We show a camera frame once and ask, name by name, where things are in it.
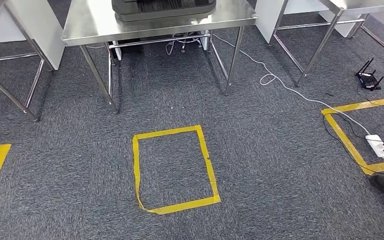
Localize dark grey engine cover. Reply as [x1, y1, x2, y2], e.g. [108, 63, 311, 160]
[111, 0, 217, 23]

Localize white power cable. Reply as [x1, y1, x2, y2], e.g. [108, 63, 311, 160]
[211, 34, 372, 136]

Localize white panel desk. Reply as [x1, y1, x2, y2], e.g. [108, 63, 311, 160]
[254, 0, 362, 45]
[0, 0, 66, 71]

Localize stainless steel workbench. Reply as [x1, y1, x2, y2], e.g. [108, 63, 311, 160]
[61, 0, 258, 114]

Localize black wifi router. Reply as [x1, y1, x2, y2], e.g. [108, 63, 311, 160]
[355, 57, 384, 92]

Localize white power strip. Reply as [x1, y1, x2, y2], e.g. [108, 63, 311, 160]
[365, 134, 384, 159]

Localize stainless steel table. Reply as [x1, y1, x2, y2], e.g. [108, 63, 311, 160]
[0, 0, 55, 123]
[271, 0, 384, 88]

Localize yellow floor tape square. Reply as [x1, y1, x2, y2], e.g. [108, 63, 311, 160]
[321, 97, 384, 176]
[132, 125, 222, 216]

